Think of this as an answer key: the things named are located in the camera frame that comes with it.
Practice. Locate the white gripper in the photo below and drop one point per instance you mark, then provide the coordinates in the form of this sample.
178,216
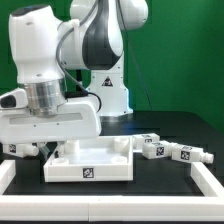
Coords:
76,119

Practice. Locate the white square tabletop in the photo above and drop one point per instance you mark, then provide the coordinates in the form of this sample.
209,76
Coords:
106,158

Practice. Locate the white U-shaped fence frame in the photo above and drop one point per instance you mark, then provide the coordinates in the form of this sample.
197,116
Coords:
208,207

